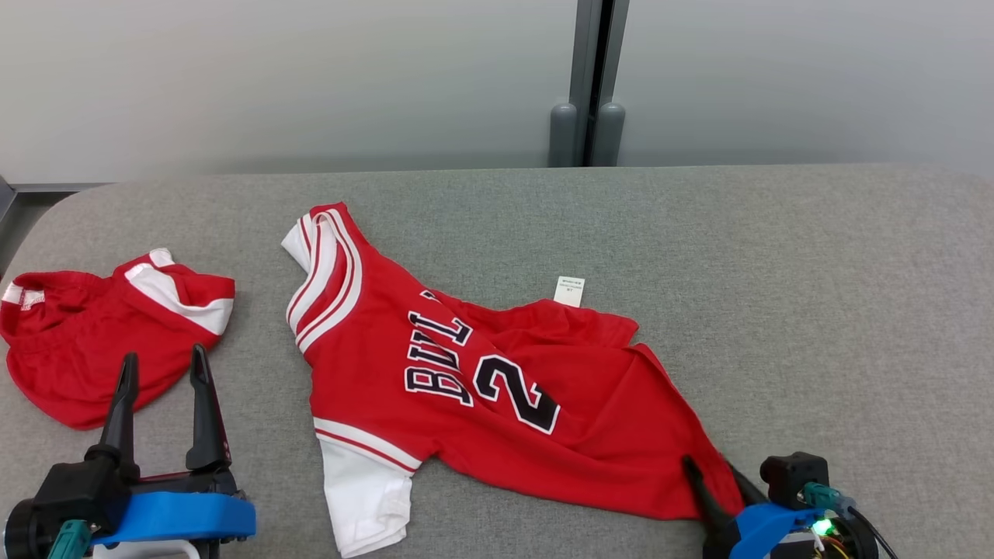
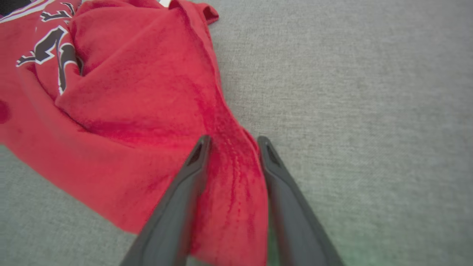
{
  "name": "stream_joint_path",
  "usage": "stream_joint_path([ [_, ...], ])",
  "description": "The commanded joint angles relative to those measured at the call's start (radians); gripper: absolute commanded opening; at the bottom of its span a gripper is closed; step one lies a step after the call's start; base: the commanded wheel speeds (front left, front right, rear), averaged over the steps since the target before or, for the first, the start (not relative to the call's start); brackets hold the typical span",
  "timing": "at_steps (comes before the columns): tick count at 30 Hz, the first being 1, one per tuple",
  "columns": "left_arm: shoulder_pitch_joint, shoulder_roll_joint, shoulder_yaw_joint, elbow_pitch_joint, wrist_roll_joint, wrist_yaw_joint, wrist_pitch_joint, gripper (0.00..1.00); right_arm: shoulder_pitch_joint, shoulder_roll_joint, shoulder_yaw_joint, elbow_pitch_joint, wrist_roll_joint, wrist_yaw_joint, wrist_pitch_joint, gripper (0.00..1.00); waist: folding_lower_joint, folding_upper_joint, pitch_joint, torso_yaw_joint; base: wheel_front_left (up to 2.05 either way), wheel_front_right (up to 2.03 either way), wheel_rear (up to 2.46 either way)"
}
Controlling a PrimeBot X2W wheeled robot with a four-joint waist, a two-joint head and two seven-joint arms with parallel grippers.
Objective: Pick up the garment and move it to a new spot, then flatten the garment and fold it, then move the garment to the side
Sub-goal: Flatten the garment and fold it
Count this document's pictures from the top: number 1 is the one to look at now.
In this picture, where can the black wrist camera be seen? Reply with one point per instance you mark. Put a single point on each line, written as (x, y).
(792, 473)
(66, 497)

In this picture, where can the red shorts with white stripe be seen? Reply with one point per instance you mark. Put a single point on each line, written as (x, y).
(85, 349)

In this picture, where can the grey cylindrical post foot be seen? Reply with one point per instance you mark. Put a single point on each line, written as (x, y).
(610, 136)
(563, 136)

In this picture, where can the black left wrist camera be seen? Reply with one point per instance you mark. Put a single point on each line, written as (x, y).
(66, 497)

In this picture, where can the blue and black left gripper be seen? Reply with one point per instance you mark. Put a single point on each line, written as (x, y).
(186, 516)

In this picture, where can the grey wall partition post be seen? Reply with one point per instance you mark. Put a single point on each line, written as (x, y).
(582, 46)

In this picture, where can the red Bulls basketball jersey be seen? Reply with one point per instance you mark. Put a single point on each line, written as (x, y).
(466, 435)

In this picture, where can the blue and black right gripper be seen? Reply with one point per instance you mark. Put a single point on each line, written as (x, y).
(765, 528)

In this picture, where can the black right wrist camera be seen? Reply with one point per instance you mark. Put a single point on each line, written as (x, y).
(792, 473)

